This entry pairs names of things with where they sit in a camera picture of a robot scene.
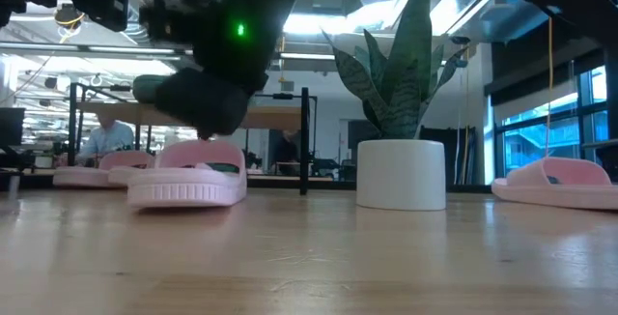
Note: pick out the green snake plant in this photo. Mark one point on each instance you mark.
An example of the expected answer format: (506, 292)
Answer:
(401, 93)

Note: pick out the green rubber slide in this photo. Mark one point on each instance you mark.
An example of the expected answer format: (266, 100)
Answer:
(147, 88)

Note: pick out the black monitor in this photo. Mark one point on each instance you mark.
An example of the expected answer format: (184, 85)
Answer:
(10, 126)

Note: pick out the silver frame rail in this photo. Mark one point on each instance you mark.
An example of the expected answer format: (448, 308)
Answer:
(96, 50)

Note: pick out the pink rubber slide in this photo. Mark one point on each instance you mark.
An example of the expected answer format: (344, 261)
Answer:
(82, 175)
(188, 184)
(126, 175)
(560, 184)

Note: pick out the white round plant pot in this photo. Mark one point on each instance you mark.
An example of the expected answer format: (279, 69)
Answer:
(401, 175)

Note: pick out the person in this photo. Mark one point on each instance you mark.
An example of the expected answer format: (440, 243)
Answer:
(286, 153)
(108, 138)

